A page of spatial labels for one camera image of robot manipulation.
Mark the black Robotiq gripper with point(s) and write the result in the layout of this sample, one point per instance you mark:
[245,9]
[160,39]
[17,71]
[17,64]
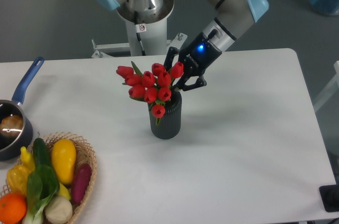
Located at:
[196,58]

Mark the red tulip bouquet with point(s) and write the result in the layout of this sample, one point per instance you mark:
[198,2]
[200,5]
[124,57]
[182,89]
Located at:
[154,87]

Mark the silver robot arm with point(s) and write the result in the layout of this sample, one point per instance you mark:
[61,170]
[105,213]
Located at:
[146,22]

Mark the dark ribbed vase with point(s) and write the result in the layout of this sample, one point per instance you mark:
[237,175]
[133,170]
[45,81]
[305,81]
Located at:
[169,125]

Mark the yellow squash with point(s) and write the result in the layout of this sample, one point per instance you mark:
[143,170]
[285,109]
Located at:
[63,157]

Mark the purple sweet potato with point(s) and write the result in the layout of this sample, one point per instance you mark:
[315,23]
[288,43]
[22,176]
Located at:
[80,183]

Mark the green cucumber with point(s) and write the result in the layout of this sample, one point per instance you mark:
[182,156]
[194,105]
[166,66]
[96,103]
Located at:
[41,153]

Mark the small yellow pepper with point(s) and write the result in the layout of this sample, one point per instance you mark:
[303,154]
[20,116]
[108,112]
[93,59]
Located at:
[27,159]

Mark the green bok choy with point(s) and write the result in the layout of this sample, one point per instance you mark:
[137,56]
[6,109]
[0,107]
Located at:
[42,185]

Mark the white garlic bulb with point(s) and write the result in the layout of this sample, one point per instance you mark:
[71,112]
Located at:
[59,210]

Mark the yellow bell pepper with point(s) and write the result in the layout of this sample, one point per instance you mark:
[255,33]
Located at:
[17,178]

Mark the black device on table edge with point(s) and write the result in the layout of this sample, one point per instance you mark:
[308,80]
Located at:
[329,196]

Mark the orange fruit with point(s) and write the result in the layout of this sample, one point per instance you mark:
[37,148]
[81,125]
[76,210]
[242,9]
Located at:
[13,208]

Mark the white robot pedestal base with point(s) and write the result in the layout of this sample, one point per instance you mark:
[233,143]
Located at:
[143,39]

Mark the white frame at right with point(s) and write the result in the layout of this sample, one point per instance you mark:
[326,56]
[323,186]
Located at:
[328,91]

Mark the blue handled saucepan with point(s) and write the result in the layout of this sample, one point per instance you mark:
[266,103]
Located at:
[16,128]

